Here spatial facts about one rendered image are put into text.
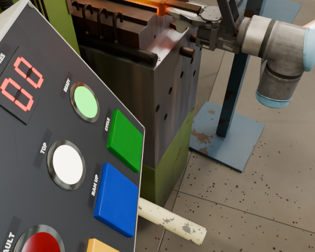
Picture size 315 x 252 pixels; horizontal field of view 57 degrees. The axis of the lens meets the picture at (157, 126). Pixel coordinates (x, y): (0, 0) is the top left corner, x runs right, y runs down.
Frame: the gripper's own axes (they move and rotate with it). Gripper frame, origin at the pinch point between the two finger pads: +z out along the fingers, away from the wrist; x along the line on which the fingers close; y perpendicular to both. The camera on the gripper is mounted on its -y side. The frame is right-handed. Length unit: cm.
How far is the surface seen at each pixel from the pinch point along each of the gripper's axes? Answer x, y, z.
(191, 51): 0.2, 11.9, -6.5
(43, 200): -60, -10, -14
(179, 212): -6, 100, -12
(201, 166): 24, 100, -12
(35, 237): -63, -10, -16
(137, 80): -16.0, 13.8, 2.0
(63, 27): -22.5, -0.8, 17.1
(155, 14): -3.7, 1.3, 3.0
